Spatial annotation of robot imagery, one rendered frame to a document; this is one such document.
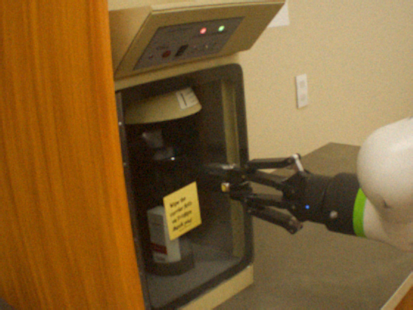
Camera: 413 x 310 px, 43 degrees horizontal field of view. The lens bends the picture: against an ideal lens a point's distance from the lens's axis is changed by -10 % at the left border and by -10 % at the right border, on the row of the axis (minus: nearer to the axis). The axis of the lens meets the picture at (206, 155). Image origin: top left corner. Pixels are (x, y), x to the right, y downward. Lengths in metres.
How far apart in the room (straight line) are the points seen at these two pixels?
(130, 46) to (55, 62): 0.10
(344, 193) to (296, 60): 1.24
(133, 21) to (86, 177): 0.22
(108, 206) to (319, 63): 1.53
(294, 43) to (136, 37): 1.30
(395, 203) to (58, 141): 0.46
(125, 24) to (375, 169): 0.38
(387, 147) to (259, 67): 1.21
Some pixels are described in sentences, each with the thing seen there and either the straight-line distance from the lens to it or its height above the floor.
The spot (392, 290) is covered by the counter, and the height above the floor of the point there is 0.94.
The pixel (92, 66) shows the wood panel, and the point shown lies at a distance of 0.70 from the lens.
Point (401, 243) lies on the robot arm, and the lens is 0.79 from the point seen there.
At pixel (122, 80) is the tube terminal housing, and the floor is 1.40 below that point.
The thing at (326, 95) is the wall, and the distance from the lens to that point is 2.22.
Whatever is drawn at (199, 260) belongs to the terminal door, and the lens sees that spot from 1.02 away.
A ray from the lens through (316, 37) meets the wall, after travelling 2.15.
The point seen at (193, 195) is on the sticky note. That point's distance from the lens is 0.97.
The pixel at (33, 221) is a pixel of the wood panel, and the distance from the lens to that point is 0.94.
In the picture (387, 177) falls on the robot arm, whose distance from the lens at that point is 0.66.
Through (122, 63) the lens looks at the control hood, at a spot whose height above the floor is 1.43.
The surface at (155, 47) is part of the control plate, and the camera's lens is 0.81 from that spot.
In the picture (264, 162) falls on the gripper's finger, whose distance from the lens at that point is 0.91.
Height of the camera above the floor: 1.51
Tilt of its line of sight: 16 degrees down
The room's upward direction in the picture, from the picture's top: 5 degrees counter-clockwise
